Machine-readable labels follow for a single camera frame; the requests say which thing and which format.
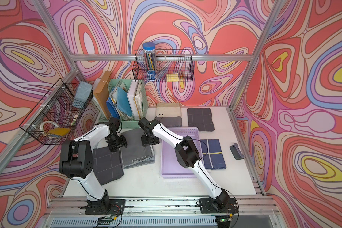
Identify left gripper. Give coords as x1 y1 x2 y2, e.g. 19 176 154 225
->
106 133 128 152

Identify dark grid pillowcase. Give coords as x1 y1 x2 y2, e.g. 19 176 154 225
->
93 147 124 185
187 108 215 132

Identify purple plastic basket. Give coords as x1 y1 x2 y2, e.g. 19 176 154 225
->
161 127 203 179

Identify navy striped pillowcase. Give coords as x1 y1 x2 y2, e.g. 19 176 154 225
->
201 139 227 170

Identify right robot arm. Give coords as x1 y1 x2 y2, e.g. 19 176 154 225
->
138 117 230 213

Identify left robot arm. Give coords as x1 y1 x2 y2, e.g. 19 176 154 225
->
59 117 127 214

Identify beige grey folded pillowcase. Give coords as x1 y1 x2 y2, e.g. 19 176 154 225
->
156 103 182 128

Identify yellow pad in basket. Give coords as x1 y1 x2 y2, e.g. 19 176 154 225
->
47 127 71 136

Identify dark grid folded pillowcase back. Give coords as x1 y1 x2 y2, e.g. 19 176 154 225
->
187 108 215 132

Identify blue folder in organizer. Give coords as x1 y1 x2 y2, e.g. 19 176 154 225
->
106 97 120 119

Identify green file organizer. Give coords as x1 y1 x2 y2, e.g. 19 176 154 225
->
98 79 148 129

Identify white binder in organizer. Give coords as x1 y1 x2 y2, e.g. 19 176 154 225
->
127 80 140 121

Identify brown envelope folder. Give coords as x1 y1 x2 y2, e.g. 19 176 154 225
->
93 71 111 119

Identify grey blue sponge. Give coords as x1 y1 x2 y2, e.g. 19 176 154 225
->
72 81 93 109

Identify yellow sticky notes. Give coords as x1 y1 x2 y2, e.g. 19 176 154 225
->
166 73 180 82

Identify white tape roll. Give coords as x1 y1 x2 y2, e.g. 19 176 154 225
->
40 121 59 132

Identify blue pencil tube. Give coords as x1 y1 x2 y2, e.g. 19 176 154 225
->
142 42 156 81

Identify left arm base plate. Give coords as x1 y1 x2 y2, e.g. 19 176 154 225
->
84 199 125 215

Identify black wire basket left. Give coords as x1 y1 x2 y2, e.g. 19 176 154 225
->
20 79 93 145

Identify black wire basket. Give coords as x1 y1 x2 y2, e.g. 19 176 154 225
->
132 48 194 82
20 79 93 145

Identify black wire basket back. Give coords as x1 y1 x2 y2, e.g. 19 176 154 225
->
132 48 194 82

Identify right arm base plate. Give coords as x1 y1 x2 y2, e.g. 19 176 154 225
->
197 198 239 215

